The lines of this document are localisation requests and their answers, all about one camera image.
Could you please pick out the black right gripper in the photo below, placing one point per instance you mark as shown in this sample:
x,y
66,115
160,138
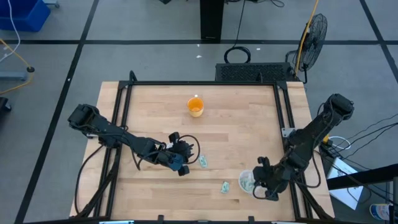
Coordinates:
x,y
276,179

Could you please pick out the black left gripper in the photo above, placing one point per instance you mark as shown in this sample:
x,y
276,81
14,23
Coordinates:
x,y
171,155

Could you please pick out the green white sweetener packet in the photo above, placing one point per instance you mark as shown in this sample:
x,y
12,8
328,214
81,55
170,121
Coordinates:
x,y
225,187
247,184
203,161

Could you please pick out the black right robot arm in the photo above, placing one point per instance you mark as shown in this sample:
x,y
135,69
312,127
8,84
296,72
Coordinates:
x,y
314,133

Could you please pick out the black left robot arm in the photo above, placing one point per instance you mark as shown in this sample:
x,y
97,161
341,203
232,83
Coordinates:
x,y
121,137

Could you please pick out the clear plastic cup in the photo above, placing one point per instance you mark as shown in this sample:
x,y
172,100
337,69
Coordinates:
x,y
245,183

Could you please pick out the orange plastic cup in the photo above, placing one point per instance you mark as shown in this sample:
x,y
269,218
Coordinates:
x,y
195,107

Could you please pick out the white paper sheet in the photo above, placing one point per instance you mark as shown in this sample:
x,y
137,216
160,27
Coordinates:
x,y
343,183

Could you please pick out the black perforated computer case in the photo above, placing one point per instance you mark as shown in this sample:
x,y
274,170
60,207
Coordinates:
x,y
252,72

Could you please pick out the black metal beam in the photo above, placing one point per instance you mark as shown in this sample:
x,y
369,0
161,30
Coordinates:
x,y
363,177

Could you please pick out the black upright column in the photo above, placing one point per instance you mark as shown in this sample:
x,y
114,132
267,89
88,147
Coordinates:
x,y
211,18

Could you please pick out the black floor fan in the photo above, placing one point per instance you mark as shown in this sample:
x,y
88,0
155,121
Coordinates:
x,y
312,43

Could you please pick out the grey cart base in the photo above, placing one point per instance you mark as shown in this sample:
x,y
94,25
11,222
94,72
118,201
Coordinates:
x,y
12,75

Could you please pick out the blue plastic bin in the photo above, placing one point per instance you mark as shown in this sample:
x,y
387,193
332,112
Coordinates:
x,y
21,14

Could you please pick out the grey metal base plate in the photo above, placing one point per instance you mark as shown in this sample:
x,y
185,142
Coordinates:
x,y
286,132

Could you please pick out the black aluminium table frame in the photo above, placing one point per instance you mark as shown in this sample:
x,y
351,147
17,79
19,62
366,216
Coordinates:
x,y
202,83

